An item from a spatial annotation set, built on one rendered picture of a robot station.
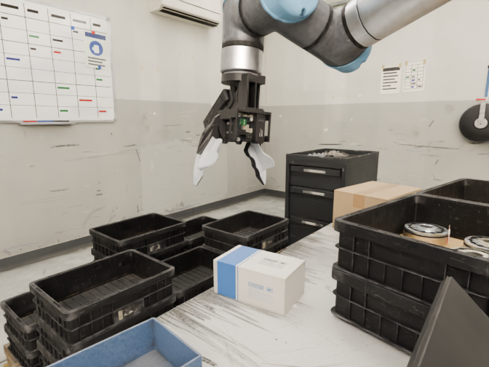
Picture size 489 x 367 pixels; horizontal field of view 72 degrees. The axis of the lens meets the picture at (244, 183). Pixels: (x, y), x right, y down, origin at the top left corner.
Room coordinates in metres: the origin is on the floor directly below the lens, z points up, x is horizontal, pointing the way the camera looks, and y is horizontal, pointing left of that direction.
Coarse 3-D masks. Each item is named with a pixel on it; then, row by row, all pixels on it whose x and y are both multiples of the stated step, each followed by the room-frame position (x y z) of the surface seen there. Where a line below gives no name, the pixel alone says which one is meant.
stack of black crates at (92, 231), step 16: (112, 224) 1.70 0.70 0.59; (128, 224) 1.78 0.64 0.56; (144, 224) 1.85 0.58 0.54; (160, 224) 1.86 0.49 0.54; (176, 224) 1.69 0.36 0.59; (96, 240) 1.59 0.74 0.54; (112, 240) 1.46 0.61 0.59; (128, 240) 1.46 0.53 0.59; (144, 240) 1.54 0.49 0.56; (160, 240) 1.61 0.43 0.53; (176, 240) 1.69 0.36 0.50; (96, 256) 1.57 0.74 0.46; (160, 256) 1.61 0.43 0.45
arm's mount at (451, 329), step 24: (456, 288) 0.30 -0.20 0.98; (432, 312) 0.25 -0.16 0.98; (456, 312) 0.26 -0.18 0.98; (480, 312) 0.29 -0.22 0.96; (432, 336) 0.22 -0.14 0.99; (456, 336) 0.24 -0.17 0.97; (480, 336) 0.26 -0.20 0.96; (432, 360) 0.20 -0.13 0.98; (456, 360) 0.21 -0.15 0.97; (480, 360) 0.23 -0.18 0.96
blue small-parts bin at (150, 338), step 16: (112, 336) 0.52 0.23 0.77; (128, 336) 0.54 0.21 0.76; (144, 336) 0.56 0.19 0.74; (160, 336) 0.56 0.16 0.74; (176, 336) 0.52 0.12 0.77; (80, 352) 0.48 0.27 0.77; (96, 352) 0.50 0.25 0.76; (112, 352) 0.52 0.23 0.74; (128, 352) 0.54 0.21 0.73; (144, 352) 0.56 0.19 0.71; (160, 352) 0.56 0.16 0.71; (176, 352) 0.52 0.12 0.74; (192, 352) 0.49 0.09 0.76
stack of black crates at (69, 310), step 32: (128, 256) 1.33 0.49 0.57; (32, 288) 1.02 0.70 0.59; (64, 288) 1.12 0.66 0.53; (96, 288) 1.20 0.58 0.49; (128, 288) 1.01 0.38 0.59; (160, 288) 1.12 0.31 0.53; (64, 320) 0.87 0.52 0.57; (96, 320) 0.94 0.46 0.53; (128, 320) 1.01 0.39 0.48; (64, 352) 0.91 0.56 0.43
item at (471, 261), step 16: (368, 208) 0.77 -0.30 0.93; (336, 224) 0.68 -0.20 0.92; (352, 224) 0.65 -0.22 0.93; (368, 240) 0.62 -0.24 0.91; (384, 240) 0.60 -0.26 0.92; (400, 240) 0.57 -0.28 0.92; (416, 240) 0.56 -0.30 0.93; (432, 256) 0.53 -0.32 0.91; (448, 256) 0.51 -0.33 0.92; (464, 256) 0.50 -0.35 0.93; (480, 256) 0.49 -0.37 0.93; (480, 272) 0.48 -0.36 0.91
